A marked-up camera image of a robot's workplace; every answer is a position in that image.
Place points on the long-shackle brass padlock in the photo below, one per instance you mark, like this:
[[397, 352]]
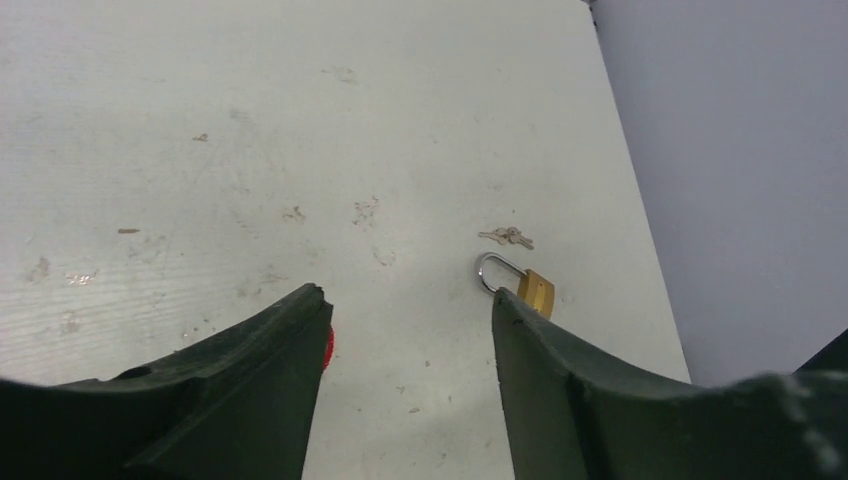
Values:
[[534, 289]]

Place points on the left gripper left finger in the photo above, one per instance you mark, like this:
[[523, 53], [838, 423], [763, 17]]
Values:
[[236, 405]]

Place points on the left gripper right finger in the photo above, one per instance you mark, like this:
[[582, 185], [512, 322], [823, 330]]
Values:
[[574, 411]]

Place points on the red cable padlock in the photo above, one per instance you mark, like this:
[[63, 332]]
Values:
[[329, 348]]

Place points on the silver key bunch far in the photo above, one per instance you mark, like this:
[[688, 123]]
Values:
[[510, 235]]

